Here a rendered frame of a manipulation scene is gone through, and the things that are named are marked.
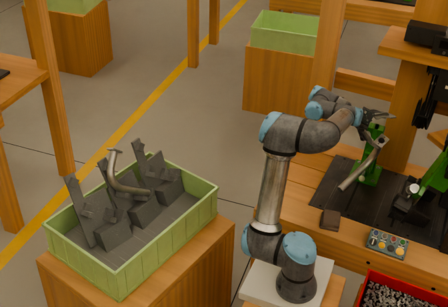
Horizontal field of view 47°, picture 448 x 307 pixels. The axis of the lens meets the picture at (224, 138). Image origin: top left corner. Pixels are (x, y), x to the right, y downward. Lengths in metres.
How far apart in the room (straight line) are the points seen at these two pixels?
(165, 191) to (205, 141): 1.92
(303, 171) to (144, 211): 0.79
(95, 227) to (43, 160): 2.02
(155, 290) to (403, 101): 1.35
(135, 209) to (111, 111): 2.46
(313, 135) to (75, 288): 1.09
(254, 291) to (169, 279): 0.36
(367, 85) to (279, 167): 0.93
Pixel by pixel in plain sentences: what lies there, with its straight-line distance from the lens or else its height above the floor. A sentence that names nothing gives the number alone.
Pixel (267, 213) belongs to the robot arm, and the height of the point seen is 1.19.
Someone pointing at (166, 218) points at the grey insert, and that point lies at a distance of 2.26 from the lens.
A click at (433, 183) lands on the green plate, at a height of 1.13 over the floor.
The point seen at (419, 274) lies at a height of 0.87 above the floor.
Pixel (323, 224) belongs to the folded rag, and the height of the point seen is 0.92.
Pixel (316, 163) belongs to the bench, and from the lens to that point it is 2.56.
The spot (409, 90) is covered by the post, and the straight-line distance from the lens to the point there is 2.41.
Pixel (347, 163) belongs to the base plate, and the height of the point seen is 0.90.
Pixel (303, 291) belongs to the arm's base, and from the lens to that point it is 1.91.
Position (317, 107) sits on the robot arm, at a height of 1.37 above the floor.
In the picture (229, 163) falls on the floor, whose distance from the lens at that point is 3.93.
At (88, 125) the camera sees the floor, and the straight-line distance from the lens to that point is 4.45.
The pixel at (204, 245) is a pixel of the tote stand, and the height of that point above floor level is 0.79.
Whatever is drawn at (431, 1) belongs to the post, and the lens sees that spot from 2.25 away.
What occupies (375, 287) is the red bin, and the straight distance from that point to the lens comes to 2.07.
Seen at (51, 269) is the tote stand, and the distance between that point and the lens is 2.22.
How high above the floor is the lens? 2.41
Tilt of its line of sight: 35 degrees down
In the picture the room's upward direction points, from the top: 2 degrees clockwise
